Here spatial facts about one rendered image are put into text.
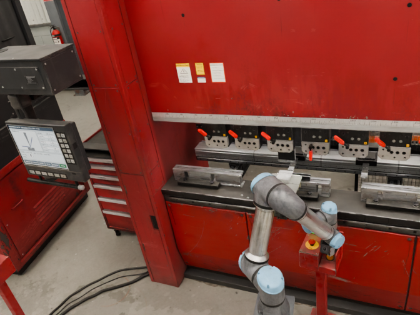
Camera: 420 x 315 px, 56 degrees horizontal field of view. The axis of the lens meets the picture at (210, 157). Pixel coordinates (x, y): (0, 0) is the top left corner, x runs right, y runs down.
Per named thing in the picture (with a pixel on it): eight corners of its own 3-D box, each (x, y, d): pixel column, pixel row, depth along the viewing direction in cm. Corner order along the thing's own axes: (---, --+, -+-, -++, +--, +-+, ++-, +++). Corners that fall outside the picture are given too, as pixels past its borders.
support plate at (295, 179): (260, 200, 225) (260, 199, 224) (272, 174, 245) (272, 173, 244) (292, 204, 218) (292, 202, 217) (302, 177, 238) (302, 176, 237)
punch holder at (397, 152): (377, 159, 210) (379, 131, 201) (378, 150, 216) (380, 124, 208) (409, 161, 204) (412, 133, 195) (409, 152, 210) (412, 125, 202)
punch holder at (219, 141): (206, 147, 250) (202, 123, 242) (211, 140, 257) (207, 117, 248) (228, 148, 244) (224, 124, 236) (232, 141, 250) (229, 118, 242)
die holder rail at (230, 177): (175, 180, 278) (172, 168, 274) (179, 175, 283) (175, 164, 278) (242, 187, 258) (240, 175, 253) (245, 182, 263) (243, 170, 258)
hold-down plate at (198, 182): (177, 185, 272) (177, 181, 271) (180, 180, 276) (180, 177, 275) (217, 190, 260) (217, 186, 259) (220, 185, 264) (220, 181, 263)
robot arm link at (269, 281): (269, 310, 175) (266, 289, 169) (252, 290, 186) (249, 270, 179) (290, 297, 179) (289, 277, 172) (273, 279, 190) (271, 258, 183)
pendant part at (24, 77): (30, 189, 252) (-31, 60, 210) (57, 169, 271) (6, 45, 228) (92, 200, 231) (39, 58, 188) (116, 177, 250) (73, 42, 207)
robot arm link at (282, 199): (297, 192, 155) (351, 235, 184) (280, 179, 163) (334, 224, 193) (279, 215, 155) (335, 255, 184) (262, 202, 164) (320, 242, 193)
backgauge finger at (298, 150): (280, 172, 247) (280, 165, 244) (290, 150, 267) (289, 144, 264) (300, 174, 242) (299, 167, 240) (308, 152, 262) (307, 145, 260)
